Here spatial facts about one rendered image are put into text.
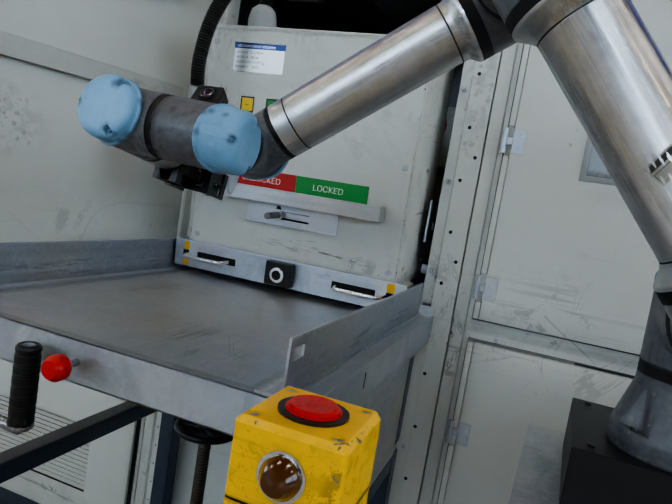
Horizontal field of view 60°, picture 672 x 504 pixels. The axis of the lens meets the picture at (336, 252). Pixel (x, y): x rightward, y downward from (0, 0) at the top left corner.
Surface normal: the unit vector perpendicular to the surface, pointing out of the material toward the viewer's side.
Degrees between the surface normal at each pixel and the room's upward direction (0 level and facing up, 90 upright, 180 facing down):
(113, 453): 90
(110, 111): 81
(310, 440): 45
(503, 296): 90
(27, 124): 90
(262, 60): 94
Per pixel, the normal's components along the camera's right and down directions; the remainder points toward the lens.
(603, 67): -0.51, 0.17
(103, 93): -0.24, -0.11
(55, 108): 0.81, 0.18
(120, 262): 0.92, 0.18
